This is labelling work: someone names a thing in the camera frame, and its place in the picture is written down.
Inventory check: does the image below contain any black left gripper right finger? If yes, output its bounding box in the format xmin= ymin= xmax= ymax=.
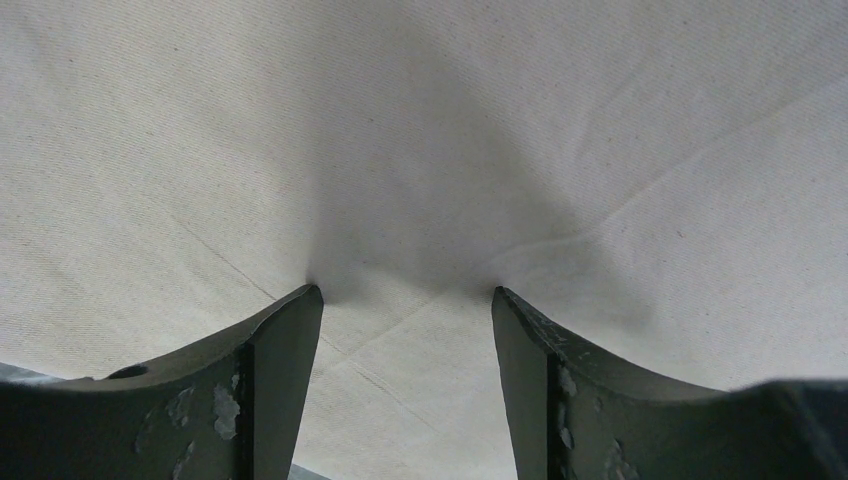
xmin=491 ymin=287 xmax=847 ymax=479

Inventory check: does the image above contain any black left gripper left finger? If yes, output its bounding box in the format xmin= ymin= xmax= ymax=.
xmin=1 ymin=285 xmax=324 ymax=479

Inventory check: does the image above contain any beige wrapping cloth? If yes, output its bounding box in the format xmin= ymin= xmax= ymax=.
xmin=1 ymin=1 xmax=847 ymax=479

